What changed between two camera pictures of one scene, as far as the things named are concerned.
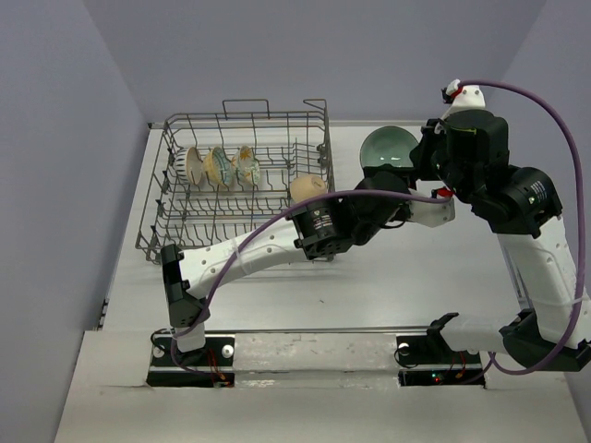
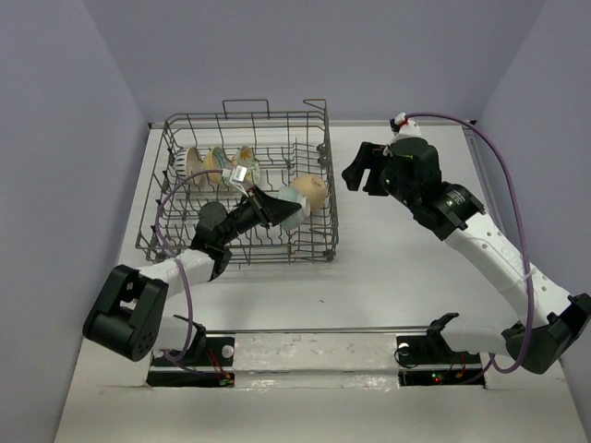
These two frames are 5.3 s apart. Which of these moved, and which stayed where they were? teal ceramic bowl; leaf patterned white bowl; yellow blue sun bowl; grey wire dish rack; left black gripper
Moved: teal ceramic bowl; left black gripper
Stayed: leaf patterned white bowl; grey wire dish rack; yellow blue sun bowl
